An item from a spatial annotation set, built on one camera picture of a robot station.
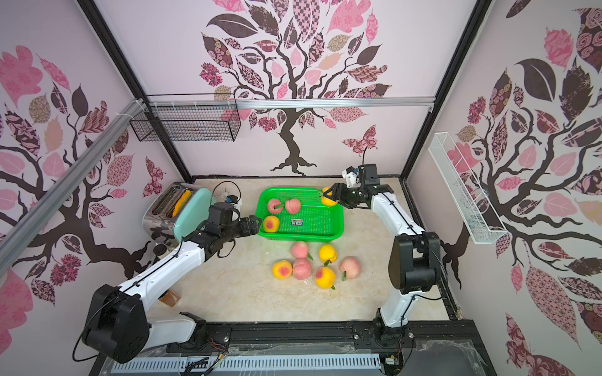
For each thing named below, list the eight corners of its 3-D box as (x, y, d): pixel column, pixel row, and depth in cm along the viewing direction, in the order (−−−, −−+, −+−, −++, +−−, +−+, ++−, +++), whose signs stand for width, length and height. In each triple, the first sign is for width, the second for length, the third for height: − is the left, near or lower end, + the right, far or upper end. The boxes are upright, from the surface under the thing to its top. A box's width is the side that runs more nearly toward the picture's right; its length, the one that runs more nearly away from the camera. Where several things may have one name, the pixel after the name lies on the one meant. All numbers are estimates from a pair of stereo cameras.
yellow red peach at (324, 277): (315, 289, 85) (316, 284, 81) (315, 272, 89) (315, 266, 85) (335, 289, 85) (336, 284, 81) (333, 272, 89) (334, 266, 85)
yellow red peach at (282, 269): (274, 280, 87) (272, 274, 83) (275, 266, 91) (273, 259, 87) (291, 280, 87) (290, 274, 83) (292, 266, 91) (291, 259, 87)
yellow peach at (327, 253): (323, 266, 91) (324, 261, 87) (316, 252, 95) (317, 246, 91) (337, 261, 92) (338, 256, 88) (330, 247, 96) (330, 241, 93)
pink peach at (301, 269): (293, 280, 87) (292, 275, 83) (293, 264, 92) (293, 258, 87) (310, 280, 87) (310, 275, 83) (310, 263, 92) (310, 258, 87)
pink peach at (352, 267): (341, 280, 87) (343, 275, 83) (340, 262, 92) (341, 257, 88) (360, 280, 87) (362, 275, 83) (357, 262, 92) (359, 257, 88)
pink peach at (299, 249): (289, 253, 94) (289, 248, 91) (298, 243, 98) (298, 237, 94) (302, 262, 92) (302, 257, 88) (311, 251, 95) (311, 245, 91)
